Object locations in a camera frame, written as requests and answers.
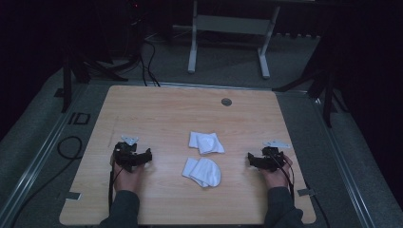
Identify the white desk frame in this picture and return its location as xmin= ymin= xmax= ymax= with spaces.
xmin=186 ymin=0 xmax=281 ymax=80

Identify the white sock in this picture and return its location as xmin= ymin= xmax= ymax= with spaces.
xmin=182 ymin=157 xmax=222 ymax=189
xmin=188 ymin=130 xmax=225 ymax=156

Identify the person's right hand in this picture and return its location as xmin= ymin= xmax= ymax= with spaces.
xmin=261 ymin=154 xmax=294 ymax=190

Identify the black floor cable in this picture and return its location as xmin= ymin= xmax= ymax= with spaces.
xmin=9 ymin=135 xmax=84 ymax=228

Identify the black metal stand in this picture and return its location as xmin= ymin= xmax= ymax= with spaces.
xmin=272 ymin=37 xmax=350 ymax=129
xmin=60 ymin=47 xmax=127 ymax=114

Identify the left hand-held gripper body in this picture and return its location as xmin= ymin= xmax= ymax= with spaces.
xmin=112 ymin=135 xmax=144 ymax=174

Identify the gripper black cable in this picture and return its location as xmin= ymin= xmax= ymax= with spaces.
xmin=274 ymin=154 xmax=297 ymax=203
xmin=107 ymin=167 xmax=119 ymax=215

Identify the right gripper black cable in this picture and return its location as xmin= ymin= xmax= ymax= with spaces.
xmin=274 ymin=154 xmax=297 ymax=203

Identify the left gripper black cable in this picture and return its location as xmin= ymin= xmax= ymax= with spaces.
xmin=107 ymin=167 xmax=119 ymax=215

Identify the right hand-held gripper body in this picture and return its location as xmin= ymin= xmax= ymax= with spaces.
xmin=259 ymin=139 xmax=292 ymax=173

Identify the person's left hand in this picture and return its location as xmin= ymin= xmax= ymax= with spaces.
xmin=113 ymin=161 xmax=146 ymax=193

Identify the grey tape piece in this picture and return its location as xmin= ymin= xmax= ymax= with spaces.
xmin=64 ymin=191 xmax=83 ymax=201
xmin=297 ymin=188 xmax=317 ymax=198

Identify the black cables bundle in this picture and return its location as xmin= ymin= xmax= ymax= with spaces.
xmin=136 ymin=18 xmax=162 ymax=87

